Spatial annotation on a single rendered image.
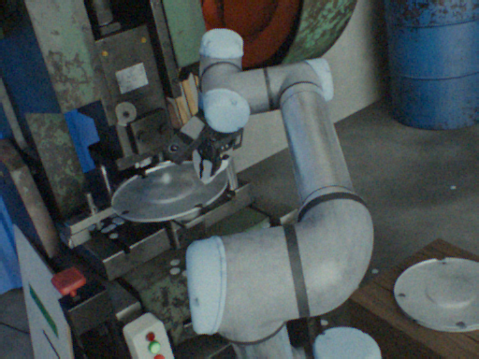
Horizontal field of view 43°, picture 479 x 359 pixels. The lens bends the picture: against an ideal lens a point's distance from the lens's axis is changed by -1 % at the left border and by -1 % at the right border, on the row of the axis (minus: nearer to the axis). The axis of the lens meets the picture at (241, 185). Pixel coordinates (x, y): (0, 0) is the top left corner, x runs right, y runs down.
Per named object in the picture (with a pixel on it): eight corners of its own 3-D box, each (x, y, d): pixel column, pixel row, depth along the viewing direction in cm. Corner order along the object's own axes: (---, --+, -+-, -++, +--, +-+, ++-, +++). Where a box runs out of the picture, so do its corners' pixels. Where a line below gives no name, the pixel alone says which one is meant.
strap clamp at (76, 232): (130, 219, 156) (119, 184, 152) (70, 249, 148) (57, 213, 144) (119, 211, 161) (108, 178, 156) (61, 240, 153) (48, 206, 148)
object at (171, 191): (93, 198, 154) (92, 195, 153) (186, 153, 167) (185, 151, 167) (149, 236, 132) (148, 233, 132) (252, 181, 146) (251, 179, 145)
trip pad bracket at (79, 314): (131, 351, 139) (107, 284, 130) (94, 375, 134) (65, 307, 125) (119, 339, 144) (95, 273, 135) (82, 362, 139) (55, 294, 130)
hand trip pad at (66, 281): (96, 305, 129) (86, 277, 126) (71, 319, 126) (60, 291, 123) (83, 292, 135) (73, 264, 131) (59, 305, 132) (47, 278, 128)
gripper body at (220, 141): (241, 150, 128) (248, 105, 119) (210, 166, 124) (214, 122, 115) (218, 130, 131) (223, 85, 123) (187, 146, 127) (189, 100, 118)
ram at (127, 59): (185, 138, 148) (155, 18, 135) (132, 163, 141) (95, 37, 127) (151, 124, 161) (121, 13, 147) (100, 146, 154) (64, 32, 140)
